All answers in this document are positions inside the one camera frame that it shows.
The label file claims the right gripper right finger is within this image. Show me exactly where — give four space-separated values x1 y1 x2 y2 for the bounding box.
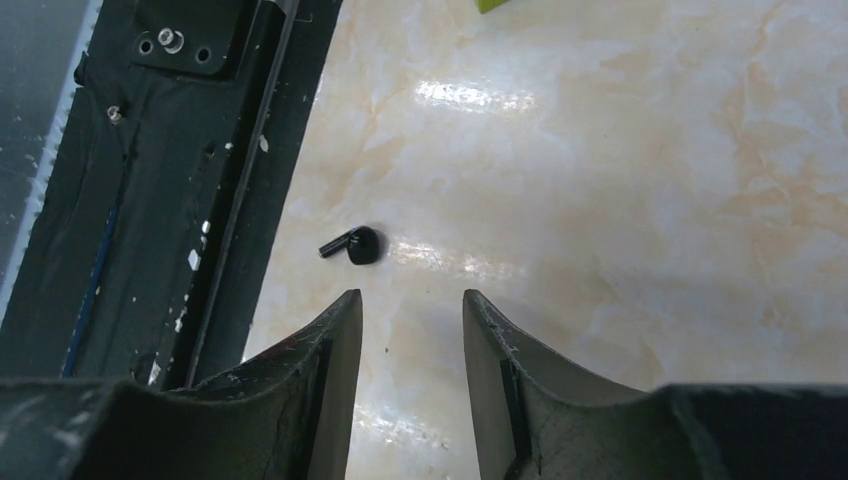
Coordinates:
463 290 847 479

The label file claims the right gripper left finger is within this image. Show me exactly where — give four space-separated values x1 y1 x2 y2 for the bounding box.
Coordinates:
1 290 363 479

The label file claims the black earbud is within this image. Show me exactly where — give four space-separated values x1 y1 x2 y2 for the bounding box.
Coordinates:
319 226 383 266

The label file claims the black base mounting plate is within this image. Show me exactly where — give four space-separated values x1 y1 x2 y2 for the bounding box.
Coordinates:
1 1 341 390

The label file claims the purple white small box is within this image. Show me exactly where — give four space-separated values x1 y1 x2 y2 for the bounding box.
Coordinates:
475 0 508 14

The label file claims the aluminium frame rail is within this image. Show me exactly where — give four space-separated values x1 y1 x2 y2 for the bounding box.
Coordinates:
1 0 101 309

